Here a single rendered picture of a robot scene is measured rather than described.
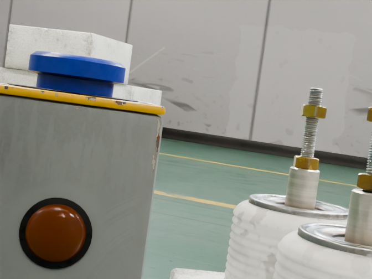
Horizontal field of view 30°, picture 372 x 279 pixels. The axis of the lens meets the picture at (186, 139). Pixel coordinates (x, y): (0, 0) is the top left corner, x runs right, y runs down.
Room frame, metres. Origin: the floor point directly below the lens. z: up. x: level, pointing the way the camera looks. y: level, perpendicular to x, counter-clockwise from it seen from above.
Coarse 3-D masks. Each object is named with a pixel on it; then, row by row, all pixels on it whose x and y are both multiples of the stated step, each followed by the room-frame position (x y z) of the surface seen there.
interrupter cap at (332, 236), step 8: (304, 224) 0.41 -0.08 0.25; (312, 224) 0.42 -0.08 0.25; (320, 224) 0.42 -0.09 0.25; (328, 224) 0.42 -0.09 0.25; (336, 224) 0.43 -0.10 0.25; (304, 232) 0.38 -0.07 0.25; (312, 232) 0.39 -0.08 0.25; (320, 232) 0.39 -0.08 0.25; (328, 232) 0.40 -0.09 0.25; (336, 232) 0.41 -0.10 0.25; (344, 232) 0.41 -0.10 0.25; (312, 240) 0.38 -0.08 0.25; (320, 240) 0.37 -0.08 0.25; (328, 240) 0.37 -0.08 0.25; (336, 240) 0.37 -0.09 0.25; (336, 248) 0.36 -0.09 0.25; (344, 248) 0.36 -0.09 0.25; (352, 248) 0.36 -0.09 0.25; (360, 248) 0.36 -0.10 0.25; (368, 248) 0.36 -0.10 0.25
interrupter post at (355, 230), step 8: (352, 192) 0.39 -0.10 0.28; (360, 192) 0.39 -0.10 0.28; (368, 192) 0.39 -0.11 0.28; (352, 200) 0.39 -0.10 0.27; (360, 200) 0.39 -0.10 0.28; (368, 200) 0.38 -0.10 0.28; (352, 208) 0.39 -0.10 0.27; (360, 208) 0.39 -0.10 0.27; (368, 208) 0.38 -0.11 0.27; (352, 216) 0.39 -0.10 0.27; (360, 216) 0.38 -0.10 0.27; (368, 216) 0.38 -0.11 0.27; (352, 224) 0.39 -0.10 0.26; (360, 224) 0.38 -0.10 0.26; (368, 224) 0.38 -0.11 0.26; (352, 232) 0.39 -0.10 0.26; (360, 232) 0.38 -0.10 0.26; (368, 232) 0.38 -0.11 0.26; (344, 240) 0.39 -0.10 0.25; (352, 240) 0.39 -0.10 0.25; (360, 240) 0.38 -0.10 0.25; (368, 240) 0.38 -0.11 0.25
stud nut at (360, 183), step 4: (360, 176) 0.39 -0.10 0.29; (364, 176) 0.39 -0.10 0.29; (368, 176) 0.39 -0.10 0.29; (360, 180) 0.39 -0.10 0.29; (364, 180) 0.39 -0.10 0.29; (368, 180) 0.39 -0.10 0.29; (360, 184) 0.39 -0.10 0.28; (364, 184) 0.39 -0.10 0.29; (368, 184) 0.39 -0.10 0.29; (360, 188) 0.39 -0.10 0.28; (364, 188) 0.39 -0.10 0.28; (368, 188) 0.39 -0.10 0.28
